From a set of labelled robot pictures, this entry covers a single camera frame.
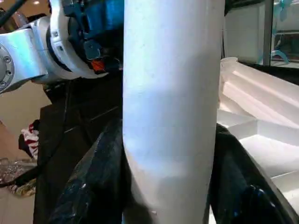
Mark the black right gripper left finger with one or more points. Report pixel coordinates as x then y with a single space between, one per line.
98 182

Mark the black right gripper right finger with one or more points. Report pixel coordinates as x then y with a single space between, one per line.
238 186

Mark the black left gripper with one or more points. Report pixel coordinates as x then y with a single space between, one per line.
109 53

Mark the white plastic table leg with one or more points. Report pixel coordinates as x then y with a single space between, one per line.
170 93

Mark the white plastic table top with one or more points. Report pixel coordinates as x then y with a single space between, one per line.
261 116

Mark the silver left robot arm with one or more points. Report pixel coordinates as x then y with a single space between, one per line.
21 58

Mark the black shiny table mat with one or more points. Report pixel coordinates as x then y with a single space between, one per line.
81 105

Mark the red white patterned cloth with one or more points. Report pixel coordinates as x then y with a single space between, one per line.
30 140

